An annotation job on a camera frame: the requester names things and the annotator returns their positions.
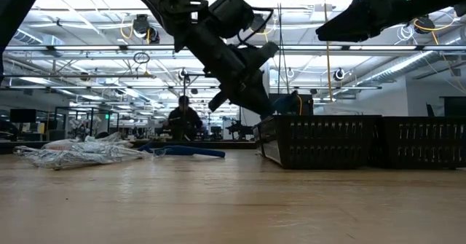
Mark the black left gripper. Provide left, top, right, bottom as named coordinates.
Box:
left=173, top=15, right=281, bottom=118

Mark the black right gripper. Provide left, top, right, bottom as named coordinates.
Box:
left=315, top=0, right=419, bottom=44

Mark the blue disposable razor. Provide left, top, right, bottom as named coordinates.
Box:
left=159, top=145, right=226, bottom=160
left=272, top=90, right=302, bottom=116
left=137, top=141, right=157, bottom=154

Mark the black slotted plastic basket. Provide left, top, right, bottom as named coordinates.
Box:
left=253, top=114, right=382, bottom=170
left=371, top=116, right=466, bottom=170

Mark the white building column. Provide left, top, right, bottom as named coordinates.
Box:
left=240, top=57, right=271, bottom=127

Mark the black screen behind baskets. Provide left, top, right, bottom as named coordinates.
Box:
left=268, top=93, right=314, bottom=117

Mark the person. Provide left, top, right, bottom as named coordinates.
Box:
left=165, top=95, right=204, bottom=142

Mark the large black background monitor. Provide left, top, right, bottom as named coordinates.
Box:
left=439, top=96, right=466, bottom=118

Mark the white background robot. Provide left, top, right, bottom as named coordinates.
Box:
left=68, top=116, right=103, bottom=139

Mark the small black background monitor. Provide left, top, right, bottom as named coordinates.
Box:
left=9, top=109, right=37, bottom=124

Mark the black aluminium table frame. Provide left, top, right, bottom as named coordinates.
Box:
left=0, top=141, right=256, bottom=154

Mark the black ceiling cable reel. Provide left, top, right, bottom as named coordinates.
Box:
left=147, top=25, right=161, bottom=44
left=133, top=13, right=151, bottom=37
left=253, top=13, right=267, bottom=34

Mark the black background station frame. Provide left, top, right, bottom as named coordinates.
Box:
left=183, top=72, right=242, bottom=139

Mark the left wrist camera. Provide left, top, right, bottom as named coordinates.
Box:
left=208, top=0, right=256, bottom=40

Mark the low black background frame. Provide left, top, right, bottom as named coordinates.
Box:
left=54, top=106, right=120, bottom=140

